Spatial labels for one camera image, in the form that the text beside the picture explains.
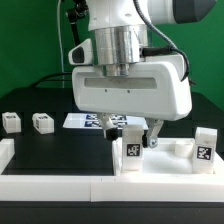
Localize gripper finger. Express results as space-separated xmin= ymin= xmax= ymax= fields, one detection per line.
xmin=142 ymin=118 xmax=164 ymax=148
xmin=97 ymin=113 xmax=118 ymax=140

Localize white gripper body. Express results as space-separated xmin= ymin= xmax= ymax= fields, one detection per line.
xmin=68 ymin=39 xmax=192 ymax=121

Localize white square table top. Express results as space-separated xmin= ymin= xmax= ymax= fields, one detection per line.
xmin=112 ymin=138 xmax=224 ymax=176

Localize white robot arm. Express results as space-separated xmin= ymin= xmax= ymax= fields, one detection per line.
xmin=69 ymin=0 xmax=217 ymax=148

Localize white marker tag plate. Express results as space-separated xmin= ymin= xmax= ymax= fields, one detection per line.
xmin=63 ymin=113 xmax=148 ymax=130

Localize white U-shaped obstacle fence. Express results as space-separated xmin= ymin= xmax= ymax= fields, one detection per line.
xmin=0 ymin=139 xmax=224 ymax=202

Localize black cables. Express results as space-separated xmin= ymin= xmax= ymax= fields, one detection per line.
xmin=29 ymin=70 xmax=76 ymax=89

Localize white cable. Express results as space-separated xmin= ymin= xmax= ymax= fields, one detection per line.
xmin=56 ymin=0 xmax=66 ymax=89

